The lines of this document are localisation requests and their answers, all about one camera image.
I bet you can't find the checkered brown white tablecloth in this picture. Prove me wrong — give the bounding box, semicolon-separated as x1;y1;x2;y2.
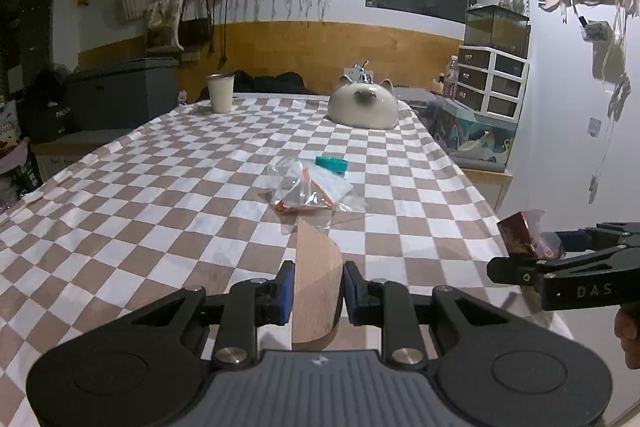
1;95;567;426

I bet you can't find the person's right hand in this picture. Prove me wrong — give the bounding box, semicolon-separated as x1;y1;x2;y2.
614;308;640;369

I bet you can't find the dark grey storage box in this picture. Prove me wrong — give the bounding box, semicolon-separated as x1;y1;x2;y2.
18;57;178;143

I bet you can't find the small bottle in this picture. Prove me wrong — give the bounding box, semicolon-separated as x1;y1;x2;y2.
442;55;459;98

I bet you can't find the cream cup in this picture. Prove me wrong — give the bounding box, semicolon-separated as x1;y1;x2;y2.
207;72;234;114

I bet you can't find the white drawer organizer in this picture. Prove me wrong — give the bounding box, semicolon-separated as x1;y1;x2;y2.
454;46;529;124

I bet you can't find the colourful illustrated box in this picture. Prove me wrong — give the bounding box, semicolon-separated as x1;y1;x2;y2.
396;87;518;172

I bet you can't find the glass fish tank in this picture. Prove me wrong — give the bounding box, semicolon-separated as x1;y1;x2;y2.
463;5;530;58

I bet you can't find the shiny brown candy wrapper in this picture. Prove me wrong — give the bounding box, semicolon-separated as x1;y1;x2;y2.
497;209;565;260

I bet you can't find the white cat-shaped ceramic pot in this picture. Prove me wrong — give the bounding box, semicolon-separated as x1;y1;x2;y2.
328;75;398;130

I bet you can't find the clear plastic bag orange strip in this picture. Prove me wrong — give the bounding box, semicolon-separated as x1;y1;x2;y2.
259;157;367;213

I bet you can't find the hanging tote bag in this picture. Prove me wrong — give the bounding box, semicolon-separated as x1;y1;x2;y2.
145;0;183;54

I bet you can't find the brown cork sheet piece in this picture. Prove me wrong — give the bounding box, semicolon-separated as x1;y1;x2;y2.
291;219;343;351

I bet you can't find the teal round lid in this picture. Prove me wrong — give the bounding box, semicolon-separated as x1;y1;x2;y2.
314;156;348;176

